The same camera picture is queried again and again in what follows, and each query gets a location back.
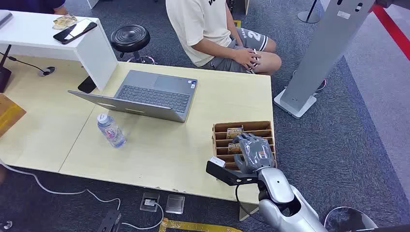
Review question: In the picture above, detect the round chrome-rimmed base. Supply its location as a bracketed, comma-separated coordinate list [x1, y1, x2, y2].
[323, 206, 379, 232]

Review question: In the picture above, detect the stanchion post with round base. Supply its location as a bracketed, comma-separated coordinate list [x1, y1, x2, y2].
[297, 0, 321, 24]

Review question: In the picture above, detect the black desk cable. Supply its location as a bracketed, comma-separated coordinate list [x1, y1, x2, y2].
[0, 51, 49, 75]

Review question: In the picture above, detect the clear plastic water bottle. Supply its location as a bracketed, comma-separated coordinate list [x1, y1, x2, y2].
[96, 113, 127, 148]

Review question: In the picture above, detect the black round stool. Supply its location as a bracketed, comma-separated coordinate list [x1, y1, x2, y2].
[110, 24, 156, 65]

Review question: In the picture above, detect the floor power socket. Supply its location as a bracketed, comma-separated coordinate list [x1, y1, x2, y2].
[139, 191, 161, 213]

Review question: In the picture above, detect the crumpled paper packet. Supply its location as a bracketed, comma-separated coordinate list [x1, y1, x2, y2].
[52, 14, 78, 31]

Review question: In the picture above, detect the grey kiosk stand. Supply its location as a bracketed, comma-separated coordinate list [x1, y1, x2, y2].
[273, 0, 376, 120]

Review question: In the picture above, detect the person's right hand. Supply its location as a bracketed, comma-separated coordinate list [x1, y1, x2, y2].
[233, 47, 262, 72]

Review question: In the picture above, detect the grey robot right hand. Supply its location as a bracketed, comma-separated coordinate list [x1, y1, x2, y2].
[233, 133, 276, 175]

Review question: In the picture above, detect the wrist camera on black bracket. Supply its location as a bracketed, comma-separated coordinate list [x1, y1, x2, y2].
[205, 156, 259, 187]

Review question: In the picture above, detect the black monitor stand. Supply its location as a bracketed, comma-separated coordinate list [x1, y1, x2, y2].
[0, 44, 13, 94]

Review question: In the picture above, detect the white floor cable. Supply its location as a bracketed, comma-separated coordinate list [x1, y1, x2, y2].
[0, 159, 164, 231]

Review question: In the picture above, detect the black matte smartphone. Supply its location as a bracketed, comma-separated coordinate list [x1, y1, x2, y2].
[77, 75, 97, 94]

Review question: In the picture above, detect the brown cardboard box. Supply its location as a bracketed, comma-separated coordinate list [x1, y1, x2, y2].
[0, 93, 27, 138]

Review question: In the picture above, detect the black floor device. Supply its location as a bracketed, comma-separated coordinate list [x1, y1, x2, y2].
[97, 209, 123, 232]

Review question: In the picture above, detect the red barrier belt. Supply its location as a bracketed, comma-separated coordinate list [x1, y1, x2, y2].
[368, 3, 410, 62]

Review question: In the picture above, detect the wooden slotted card holder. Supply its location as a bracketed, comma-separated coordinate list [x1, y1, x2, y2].
[211, 120, 278, 171]

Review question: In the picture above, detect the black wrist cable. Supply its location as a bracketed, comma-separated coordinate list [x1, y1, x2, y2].
[234, 183, 268, 225]

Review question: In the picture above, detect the person in dark top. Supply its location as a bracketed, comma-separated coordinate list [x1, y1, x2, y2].
[0, 0, 69, 16]

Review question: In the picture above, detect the grey open laptop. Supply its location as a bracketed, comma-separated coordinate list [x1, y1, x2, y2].
[67, 70, 199, 124]

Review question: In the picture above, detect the grey cable grommet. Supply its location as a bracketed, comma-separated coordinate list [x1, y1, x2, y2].
[38, 66, 56, 77]

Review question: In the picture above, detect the white desk riser shelf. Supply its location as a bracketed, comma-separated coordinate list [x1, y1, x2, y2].
[0, 10, 119, 92]

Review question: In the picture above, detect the black smartphone with glossy screen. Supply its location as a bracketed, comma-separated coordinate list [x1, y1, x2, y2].
[53, 21, 98, 45]

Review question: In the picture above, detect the wooden table leg bracket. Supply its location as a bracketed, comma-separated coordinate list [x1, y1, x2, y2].
[239, 202, 260, 222]

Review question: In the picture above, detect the yellow floor tape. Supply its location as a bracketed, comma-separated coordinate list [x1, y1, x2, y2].
[158, 217, 244, 232]

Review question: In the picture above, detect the metal floor box lid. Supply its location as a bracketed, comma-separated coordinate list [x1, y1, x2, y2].
[165, 194, 186, 215]

